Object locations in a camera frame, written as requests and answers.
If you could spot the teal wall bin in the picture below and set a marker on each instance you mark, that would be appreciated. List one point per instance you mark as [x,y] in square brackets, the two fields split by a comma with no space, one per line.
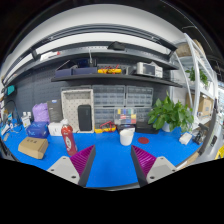
[10,90]

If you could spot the black box with white label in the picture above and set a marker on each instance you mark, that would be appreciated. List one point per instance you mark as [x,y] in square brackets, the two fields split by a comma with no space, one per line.
[125,126]

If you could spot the yellow multimeter with red leads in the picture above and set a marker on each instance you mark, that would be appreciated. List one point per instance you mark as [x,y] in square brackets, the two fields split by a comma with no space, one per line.
[106,128]
[109,70]

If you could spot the dark grey flat box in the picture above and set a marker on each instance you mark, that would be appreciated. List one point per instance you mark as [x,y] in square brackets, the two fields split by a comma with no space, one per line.
[55,110]

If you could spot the plain black box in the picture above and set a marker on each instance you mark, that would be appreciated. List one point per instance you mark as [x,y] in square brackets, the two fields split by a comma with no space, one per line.
[146,128]

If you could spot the white power adapter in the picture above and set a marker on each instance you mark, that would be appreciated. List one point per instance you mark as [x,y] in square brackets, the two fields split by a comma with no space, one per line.
[185,138]

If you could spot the blue cardboard box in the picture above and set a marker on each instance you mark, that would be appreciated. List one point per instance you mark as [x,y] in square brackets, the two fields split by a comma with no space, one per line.
[37,130]

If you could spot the grey small-parts drawer cabinet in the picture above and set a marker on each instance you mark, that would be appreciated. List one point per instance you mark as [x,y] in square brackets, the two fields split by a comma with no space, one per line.
[139,96]
[144,114]
[108,96]
[103,115]

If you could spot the black workbench shelf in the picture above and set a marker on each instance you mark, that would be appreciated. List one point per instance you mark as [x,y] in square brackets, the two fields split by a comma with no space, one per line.
[116,77]

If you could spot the black rectangular case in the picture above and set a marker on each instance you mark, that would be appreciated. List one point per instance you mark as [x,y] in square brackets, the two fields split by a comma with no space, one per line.
[84,117]

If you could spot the clear organizer with coloured parts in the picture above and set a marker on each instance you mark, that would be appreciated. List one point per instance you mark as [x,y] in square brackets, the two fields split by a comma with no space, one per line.
[125,116]

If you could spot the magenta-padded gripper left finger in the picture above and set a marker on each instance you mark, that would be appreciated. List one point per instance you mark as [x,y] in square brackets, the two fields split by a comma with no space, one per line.
[75,166]

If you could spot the red drink bottle white cap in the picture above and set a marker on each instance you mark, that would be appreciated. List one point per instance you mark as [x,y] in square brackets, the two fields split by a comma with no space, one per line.
[69,141]

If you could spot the black desk tool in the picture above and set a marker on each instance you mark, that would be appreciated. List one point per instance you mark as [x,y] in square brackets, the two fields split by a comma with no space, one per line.
[200,135]

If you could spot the brown cardboard box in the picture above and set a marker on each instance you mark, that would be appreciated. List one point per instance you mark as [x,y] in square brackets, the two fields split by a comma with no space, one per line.
[32,147]

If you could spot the green potted plant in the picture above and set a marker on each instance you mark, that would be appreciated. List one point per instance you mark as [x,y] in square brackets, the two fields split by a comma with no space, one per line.
[170,115]

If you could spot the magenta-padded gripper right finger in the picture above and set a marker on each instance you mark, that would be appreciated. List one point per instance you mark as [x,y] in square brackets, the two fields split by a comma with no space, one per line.
[150,166]

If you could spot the white cardboard box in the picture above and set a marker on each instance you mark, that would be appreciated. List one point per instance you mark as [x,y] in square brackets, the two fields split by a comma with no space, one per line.
[55,129]

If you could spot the white shelf unit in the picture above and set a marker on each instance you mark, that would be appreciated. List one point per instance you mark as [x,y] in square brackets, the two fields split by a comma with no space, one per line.
[196,83]

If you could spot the small white card box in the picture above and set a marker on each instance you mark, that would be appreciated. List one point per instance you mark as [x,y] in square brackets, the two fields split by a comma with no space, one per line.
[26,120]

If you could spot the white cup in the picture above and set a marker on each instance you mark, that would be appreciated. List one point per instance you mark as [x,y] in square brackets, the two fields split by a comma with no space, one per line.
[126,137]

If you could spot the dark blue open box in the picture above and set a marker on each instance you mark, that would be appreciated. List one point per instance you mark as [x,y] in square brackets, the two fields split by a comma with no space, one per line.
[75,70]

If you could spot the purple plastic bag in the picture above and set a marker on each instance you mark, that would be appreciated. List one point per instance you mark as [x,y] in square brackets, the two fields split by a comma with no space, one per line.
[40,112]

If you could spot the flat round red coaster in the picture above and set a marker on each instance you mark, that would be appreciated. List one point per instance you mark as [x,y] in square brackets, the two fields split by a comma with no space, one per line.
[143,140]

